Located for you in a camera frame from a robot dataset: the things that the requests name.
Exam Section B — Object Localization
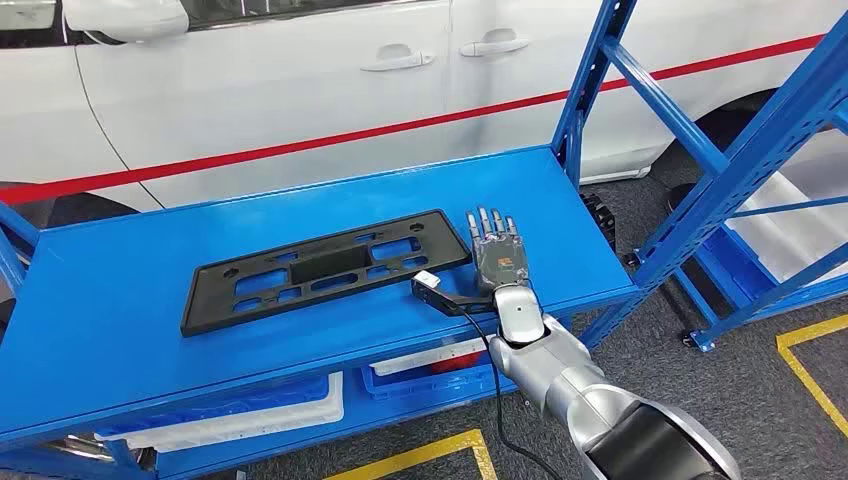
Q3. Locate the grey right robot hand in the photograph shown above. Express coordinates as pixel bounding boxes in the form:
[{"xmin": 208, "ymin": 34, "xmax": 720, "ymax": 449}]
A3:
[{"xmin": 465, "ymin": 205, "xmax": 531, "ymax": 297}]

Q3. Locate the black plastic plate bracket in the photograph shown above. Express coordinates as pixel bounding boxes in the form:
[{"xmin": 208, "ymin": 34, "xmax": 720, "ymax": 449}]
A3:
[{"xmin": 180, "ymin": 209, "xmax": 473, "ymax": 339}]

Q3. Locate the black plastic curved part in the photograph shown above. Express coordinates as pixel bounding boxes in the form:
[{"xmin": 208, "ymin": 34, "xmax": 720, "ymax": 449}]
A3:
[{"xmin": 581, "ymin": 192, "xmax": 617, "ymax": 253}]

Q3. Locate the red plastic part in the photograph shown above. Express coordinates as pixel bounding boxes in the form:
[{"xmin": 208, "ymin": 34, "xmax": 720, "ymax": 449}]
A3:
[{"xmin": 430, "ymin": 352, "xmax": 485, "ymax": 374}]

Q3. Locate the blue metal shelf rack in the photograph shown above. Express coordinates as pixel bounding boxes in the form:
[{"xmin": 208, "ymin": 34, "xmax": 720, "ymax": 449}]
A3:
[
  {"xmin": 672, "ymin": 92, "xmax": 848, "ymax": 354},
  {"xmin": 0, "ymin": 0, "xmax": 848, "ymax": 480}
]

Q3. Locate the shiny chrome metal part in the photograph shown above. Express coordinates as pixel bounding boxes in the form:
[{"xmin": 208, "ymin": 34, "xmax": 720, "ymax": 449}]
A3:
[{"xmin": 46, "ymin": 433, "xmax": 157, "ymax": 472}]

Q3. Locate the white plastic crate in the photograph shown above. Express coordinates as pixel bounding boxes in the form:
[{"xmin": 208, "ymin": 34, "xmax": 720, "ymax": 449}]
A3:
[
  {"xmin": 725, "ymin": 170, "xmax": 848, "ymax": 283},
  {"xmin": 771, "ymin": 129, "xmax": 848, "ymax": 200},
  {"xmin": 94, "ymin": 372, "xmax": 346, "ymax": 455},
  {"xmin": 369, "ymin": 336, "xmax": 495, "ymax": 378}
]

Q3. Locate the blue plastic crate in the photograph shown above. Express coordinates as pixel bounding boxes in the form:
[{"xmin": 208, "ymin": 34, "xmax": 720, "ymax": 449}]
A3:
[
  {"xmin": 360, "ymin": 360, "xmax": 518, "ymax": 402},
  {"xmin": 695, "ymin": 225, "xmax": 786, "ymax": 313},
  {"xmin": 105, "ymin": 374, "xmax": 331, "ymax": 432}
]

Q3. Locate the white car with red stripe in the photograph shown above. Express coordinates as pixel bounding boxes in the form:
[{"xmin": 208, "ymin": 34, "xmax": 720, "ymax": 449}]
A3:
[{"xmin": 0, "ymin": 0, "xmax": 848, "ymax": 230}]

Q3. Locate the white car side mirror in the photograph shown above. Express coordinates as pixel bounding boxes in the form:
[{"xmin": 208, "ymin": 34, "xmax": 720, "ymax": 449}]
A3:
[{"xmin": 62, "ymin": 0, "xmax": 190, "ymax": 44}]

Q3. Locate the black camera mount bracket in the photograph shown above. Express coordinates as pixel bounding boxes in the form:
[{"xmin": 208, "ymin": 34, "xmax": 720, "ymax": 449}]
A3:
[{"xmin": 433, "ymin": 284, "xmax": 497, "ymax": 318}]

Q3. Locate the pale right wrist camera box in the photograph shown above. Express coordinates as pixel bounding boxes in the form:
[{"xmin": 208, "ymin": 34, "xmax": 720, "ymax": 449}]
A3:
[{"xmin": 410, "ymin": 269, "xmax": 444, "ymax": 303}]

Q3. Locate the white car door handle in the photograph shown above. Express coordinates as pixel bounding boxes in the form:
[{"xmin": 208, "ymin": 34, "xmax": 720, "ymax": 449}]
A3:
[
  {"xmin": 458, "ymin": 29, "xmax": 531, "ymax": 58},
  {"xmin": 360, "ymin": 44, "xmax": 435, "ymax": 73}
]

